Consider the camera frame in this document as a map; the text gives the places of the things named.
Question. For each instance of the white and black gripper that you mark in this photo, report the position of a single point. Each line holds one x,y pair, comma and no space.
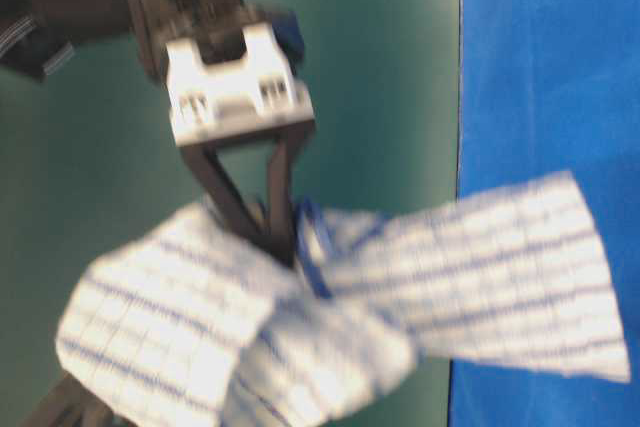
229,70

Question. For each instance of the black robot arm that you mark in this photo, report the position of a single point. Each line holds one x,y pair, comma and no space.
38,36

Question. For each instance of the white blue-striped towel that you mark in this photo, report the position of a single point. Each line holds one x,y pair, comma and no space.
190,325

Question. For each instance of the blue cloth backdrop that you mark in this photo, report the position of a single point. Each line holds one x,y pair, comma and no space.
550,85

